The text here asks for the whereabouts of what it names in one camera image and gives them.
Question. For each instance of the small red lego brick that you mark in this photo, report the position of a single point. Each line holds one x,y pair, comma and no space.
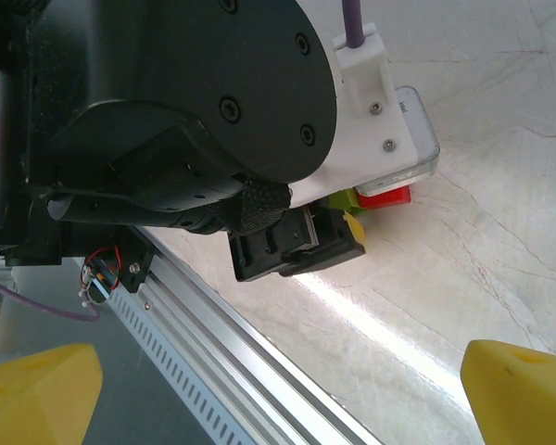
384,198

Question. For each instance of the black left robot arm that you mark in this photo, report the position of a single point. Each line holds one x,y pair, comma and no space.
37,69

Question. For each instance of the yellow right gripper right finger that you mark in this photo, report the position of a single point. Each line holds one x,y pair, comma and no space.
523,398

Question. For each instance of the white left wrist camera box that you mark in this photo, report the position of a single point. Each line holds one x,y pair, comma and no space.
375,139

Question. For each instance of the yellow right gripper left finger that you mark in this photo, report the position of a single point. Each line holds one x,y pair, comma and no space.
32,398

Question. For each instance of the black rail bracket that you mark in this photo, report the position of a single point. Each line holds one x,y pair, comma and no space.
136,264

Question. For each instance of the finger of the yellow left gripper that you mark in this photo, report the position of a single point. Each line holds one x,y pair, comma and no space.
324,250

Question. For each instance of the small green lego brick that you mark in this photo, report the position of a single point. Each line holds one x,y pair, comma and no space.
345,201

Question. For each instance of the aluminium rail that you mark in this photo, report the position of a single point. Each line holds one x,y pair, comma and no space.
204,324

